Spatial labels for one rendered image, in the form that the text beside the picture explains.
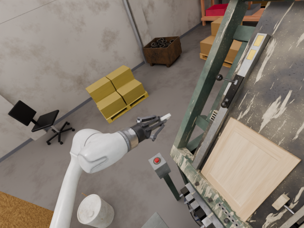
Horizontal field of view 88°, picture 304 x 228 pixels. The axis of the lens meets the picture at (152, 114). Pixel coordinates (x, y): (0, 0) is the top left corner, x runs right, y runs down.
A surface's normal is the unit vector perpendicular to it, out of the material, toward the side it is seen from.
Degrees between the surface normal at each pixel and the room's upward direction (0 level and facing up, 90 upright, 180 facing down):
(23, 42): 90
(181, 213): 0
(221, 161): 54
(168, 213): 0
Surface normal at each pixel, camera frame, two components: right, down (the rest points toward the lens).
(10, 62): 0.61, 0.40
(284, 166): -0.85, 0.02
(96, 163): 0.52, 0.19
